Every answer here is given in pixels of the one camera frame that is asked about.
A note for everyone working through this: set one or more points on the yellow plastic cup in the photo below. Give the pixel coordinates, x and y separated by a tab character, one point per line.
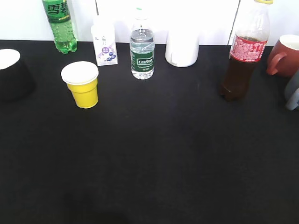
81	79

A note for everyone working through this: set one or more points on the cola bottle red label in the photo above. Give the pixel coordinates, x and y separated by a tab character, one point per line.
251	36

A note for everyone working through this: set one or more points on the green sprite bottle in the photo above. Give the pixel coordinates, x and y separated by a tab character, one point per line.
59	18

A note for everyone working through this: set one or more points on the black cup white interior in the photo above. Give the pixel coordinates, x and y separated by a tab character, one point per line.
16	81

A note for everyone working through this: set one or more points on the clear water bottle green label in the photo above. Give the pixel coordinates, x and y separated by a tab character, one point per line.
142	46

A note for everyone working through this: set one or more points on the white ceramic mug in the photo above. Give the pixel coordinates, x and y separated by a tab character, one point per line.
182	48

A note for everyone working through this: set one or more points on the white blueberry milk carton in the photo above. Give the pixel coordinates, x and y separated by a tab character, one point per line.
103	33

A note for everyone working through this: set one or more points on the grey mug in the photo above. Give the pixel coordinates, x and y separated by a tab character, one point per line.
292	93

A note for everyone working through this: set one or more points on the red ceramic mug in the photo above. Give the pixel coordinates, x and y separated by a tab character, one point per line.
284	57

